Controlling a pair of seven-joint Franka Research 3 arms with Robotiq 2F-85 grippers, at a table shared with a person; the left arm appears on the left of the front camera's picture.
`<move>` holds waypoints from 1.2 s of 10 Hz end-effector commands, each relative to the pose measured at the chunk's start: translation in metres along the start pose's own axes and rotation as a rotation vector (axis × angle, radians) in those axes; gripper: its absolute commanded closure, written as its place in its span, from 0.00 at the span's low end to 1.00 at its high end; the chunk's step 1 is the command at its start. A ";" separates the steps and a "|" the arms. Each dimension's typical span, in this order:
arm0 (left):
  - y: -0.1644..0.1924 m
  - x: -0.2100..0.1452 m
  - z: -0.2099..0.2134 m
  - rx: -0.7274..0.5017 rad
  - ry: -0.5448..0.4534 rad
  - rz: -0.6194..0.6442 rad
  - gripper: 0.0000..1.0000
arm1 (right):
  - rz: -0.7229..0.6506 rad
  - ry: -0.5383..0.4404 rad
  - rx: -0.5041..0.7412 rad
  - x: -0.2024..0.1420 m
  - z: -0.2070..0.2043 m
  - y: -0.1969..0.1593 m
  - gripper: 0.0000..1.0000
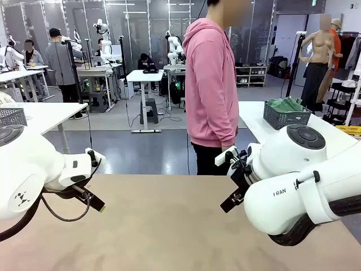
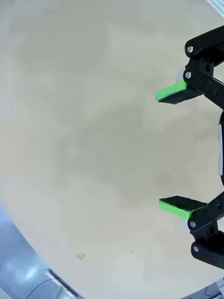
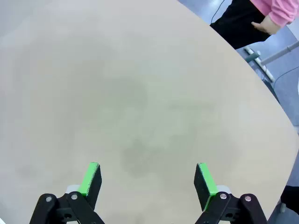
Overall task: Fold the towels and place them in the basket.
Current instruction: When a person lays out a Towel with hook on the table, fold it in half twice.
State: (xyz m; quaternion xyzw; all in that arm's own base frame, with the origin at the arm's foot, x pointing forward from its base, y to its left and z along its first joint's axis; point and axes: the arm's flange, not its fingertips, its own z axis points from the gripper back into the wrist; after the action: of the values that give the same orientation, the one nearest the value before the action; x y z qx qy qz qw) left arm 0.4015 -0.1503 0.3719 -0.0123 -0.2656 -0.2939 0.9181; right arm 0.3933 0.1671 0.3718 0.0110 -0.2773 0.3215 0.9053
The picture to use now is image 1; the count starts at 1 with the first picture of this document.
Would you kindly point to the white desk with equipment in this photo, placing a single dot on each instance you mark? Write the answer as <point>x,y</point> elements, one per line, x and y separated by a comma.
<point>22,74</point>
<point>97,70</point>
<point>175,67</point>

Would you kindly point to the black bags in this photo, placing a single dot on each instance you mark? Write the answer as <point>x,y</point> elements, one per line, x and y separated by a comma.
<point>277,67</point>

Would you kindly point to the seated person in dark clothes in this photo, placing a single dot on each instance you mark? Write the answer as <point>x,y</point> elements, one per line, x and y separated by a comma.
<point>99,49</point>

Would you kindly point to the black stand with white top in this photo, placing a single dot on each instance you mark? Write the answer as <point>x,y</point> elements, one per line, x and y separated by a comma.
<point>294,65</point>

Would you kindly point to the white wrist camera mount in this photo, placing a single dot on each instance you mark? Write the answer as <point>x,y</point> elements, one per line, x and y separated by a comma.
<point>97,156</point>
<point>225,156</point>

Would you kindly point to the nude mannequin with dark skirt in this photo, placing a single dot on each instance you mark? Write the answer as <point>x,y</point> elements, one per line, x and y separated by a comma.
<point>317,50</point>

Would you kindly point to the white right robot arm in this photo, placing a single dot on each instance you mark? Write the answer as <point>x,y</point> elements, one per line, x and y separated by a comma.
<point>296,169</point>

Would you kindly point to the person in grey coat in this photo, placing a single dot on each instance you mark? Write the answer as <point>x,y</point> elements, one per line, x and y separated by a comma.
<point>63,65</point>

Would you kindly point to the white metal rack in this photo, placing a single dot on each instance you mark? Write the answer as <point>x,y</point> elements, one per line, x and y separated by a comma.
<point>355,93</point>

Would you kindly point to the crumpled green towel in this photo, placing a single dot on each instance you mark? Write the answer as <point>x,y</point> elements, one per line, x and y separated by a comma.
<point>286,104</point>

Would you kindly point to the wooden shoe shelf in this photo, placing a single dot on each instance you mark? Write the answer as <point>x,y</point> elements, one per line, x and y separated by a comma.
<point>252,76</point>

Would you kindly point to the beige striped cloth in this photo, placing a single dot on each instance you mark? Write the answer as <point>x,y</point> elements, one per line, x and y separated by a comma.
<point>5,98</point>

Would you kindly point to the white standing desk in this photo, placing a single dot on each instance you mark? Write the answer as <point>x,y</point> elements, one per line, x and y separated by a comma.
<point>145,75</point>

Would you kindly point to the person's right forearm pink sleeve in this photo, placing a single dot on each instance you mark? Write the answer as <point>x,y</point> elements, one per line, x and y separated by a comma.
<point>227,130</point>

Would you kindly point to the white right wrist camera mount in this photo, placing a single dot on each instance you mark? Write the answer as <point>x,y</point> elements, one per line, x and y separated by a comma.
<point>225,156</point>

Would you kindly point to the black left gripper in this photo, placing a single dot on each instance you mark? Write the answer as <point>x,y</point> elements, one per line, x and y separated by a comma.
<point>72,192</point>

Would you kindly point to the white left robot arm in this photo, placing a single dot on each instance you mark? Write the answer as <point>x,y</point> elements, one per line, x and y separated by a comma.
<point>28,169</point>

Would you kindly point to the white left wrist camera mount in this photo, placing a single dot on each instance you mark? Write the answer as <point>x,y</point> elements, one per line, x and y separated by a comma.
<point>97,156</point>

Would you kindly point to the black tripod stand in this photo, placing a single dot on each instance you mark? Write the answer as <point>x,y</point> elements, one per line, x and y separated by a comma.
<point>74,73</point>
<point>123,62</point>

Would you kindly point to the clothes rack with dark garments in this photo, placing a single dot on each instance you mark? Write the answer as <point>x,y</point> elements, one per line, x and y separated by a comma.
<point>349,50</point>

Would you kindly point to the white computer case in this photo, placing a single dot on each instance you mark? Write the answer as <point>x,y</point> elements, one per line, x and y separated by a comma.
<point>126,89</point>

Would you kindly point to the grey perforated metal basket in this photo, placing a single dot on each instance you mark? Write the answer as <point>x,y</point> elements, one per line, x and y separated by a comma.
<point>12,117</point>

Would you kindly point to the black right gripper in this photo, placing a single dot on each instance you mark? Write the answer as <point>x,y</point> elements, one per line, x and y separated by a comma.
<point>242,180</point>

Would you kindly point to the person in pink hoodie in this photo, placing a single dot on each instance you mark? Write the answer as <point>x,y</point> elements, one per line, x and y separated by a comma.
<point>210,84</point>

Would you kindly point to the black computer with coloured light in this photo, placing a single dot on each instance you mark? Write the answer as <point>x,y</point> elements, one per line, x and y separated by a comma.
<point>176,90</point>

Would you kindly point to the black wheeled cart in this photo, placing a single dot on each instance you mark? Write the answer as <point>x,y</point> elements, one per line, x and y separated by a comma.
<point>338,101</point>

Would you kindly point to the seated person in grey jacket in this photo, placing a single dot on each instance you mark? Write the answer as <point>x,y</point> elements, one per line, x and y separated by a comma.
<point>32,56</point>

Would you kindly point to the yellow crate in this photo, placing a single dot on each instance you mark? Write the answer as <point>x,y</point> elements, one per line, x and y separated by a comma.
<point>349,131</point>

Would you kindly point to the mannequin with orange shirt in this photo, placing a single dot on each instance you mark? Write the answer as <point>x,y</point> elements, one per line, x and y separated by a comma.
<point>337,45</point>

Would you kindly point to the large white table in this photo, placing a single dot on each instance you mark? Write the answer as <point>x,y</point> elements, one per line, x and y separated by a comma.
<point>50,113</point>
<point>332,132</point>

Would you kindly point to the person in black leaning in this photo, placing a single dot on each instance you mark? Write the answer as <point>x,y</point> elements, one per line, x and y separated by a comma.
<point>146,63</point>

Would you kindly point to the grey plastic step stool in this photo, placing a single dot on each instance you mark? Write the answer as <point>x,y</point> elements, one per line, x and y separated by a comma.
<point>149,110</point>
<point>98,100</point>

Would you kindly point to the dark grey slotted basket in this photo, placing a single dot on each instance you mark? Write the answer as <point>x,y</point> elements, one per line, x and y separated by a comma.
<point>285,120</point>

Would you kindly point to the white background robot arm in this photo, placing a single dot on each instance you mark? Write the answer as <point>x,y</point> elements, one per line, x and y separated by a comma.
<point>9,56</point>
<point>74,45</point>
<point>175,50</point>

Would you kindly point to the tall white background robot arm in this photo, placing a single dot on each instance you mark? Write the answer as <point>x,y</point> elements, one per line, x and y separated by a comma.
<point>105,42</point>

